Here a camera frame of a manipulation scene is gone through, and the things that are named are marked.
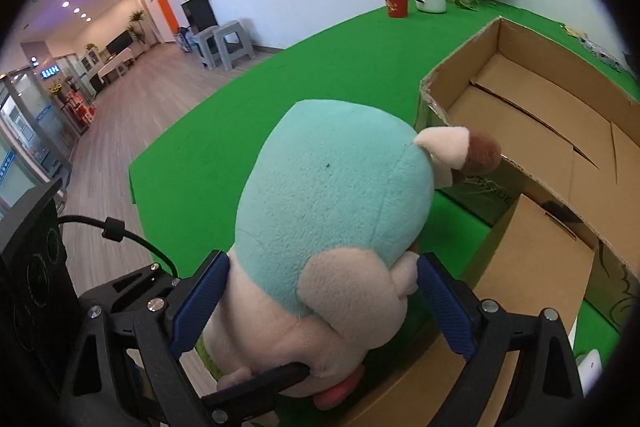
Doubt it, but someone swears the small cardboard box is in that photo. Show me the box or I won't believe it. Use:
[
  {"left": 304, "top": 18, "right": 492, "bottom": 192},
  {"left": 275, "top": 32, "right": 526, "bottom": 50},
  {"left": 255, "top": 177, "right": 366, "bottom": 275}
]
[{"left": 341, "top": 195, "right": 593, "bottom": 426}]

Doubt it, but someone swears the teal pink plush toy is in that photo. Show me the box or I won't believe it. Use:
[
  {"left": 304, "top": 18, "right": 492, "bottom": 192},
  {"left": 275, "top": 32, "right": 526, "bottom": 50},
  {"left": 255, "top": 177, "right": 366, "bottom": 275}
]
[{"left": 200, "top": 100, "right": 501, "bottom": 410}]

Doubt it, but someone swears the large cardboard tray box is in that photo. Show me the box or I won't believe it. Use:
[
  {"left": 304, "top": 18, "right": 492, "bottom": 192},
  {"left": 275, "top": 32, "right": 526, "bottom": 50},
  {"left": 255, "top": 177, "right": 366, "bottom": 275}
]
[{"left": 414, "top": 17, "right": 639, "bottom": 329}]

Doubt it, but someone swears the grey plastic stool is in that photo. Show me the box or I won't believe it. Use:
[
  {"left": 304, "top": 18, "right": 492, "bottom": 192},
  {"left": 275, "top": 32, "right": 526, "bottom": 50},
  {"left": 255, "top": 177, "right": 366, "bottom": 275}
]
[{"left": 214, "top": 20, "right": 256, "bottom": 70}]

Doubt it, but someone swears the black cable with ferrite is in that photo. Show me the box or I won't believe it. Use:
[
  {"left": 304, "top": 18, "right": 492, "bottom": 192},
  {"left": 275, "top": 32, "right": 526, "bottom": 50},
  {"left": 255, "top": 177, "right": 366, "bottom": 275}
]
[{"left": 56, "top": 215, "right": 180, "bottom": 279}]

